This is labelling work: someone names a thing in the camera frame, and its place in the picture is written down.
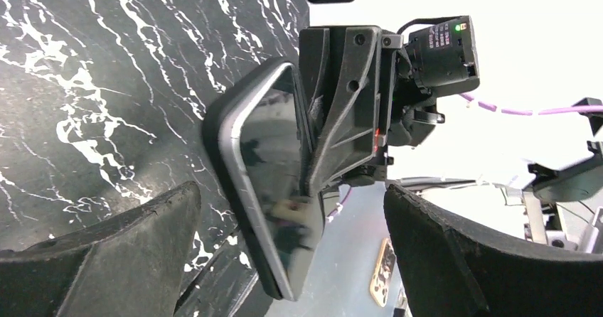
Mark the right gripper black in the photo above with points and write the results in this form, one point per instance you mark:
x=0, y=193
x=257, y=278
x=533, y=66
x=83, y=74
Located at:
x=426, y=59

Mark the smartphone with silver edge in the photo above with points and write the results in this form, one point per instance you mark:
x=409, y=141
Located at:
x=273, y=173

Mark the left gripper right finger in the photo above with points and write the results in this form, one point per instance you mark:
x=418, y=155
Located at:
x=453, y=266

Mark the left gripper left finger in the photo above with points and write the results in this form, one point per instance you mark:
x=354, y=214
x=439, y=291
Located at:
x=128, y=265

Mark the black phone case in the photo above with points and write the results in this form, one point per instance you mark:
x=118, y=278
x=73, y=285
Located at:
x=214, y=131

